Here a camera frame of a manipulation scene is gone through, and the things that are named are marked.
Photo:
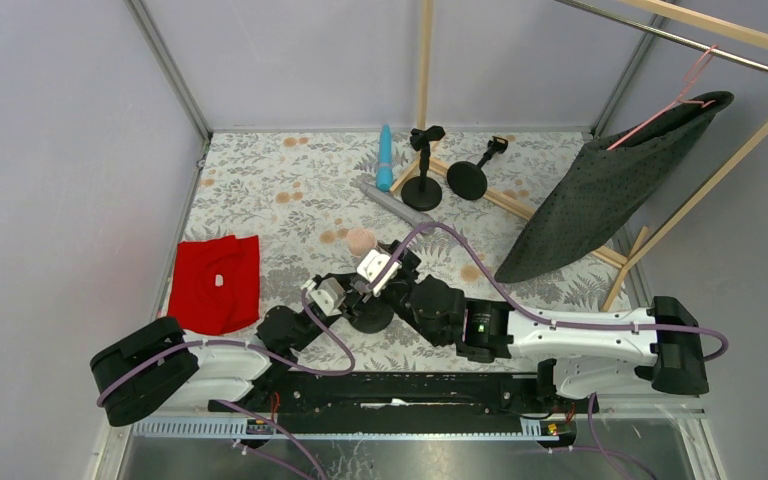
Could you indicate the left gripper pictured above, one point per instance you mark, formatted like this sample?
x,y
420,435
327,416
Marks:
x,y
355,299

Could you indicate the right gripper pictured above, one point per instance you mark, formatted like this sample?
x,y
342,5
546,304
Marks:
x,y
398,254

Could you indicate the beige microphone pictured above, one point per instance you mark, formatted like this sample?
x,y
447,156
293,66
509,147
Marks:
x,y
360,241

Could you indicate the black mic stand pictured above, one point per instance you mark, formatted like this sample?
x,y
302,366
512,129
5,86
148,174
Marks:
x,y
368,314
421,193
467,180

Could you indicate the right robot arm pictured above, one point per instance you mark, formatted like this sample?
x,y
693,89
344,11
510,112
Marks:
x,y
575,354

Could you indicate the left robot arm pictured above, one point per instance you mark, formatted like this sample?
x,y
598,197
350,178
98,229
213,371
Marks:
x,y
164,366

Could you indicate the black mic stand tipped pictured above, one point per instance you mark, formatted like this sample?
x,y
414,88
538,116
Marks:
x,y
467,180

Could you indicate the grey microphone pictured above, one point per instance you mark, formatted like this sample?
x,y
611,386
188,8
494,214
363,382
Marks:
x,y
413,217

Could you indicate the floral table mat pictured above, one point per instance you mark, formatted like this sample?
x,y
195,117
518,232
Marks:
x,y
299,193

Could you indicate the blue microphone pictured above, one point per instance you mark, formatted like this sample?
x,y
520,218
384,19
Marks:
x,y
384,175

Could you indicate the red folded shirt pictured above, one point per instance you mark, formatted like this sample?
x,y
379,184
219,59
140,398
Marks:
x,y
215,286

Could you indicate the dark dotted hanging cloth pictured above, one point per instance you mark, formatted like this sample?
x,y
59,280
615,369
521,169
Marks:
x,y
608,181

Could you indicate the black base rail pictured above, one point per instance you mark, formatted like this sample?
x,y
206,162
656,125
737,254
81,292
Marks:
x,y
405,403

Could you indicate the pink wire hanger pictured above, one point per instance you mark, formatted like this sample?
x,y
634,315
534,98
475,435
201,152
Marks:
x,y
689,80

